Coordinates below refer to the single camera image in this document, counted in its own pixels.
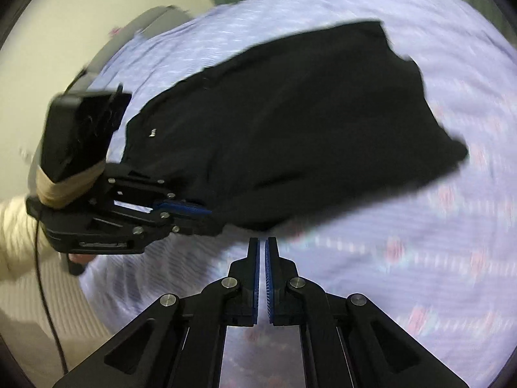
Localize black cable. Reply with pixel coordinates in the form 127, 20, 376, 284
35, 210, 69, 374

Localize black pants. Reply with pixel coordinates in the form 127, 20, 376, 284
120, 19, 470, 233

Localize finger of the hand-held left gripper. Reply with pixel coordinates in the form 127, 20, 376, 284
98, 165, 213, 217
93, 209, 224, 248

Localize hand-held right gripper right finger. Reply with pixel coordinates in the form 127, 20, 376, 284
264, 236, 470, 388

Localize light purple printed bed sheet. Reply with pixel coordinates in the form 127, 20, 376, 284
79, 0, 517, 388

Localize cream knit sweater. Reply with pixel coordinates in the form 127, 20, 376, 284
0, 251, 111, 376

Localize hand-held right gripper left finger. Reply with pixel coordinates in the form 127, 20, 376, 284
52, 237, 259, 388

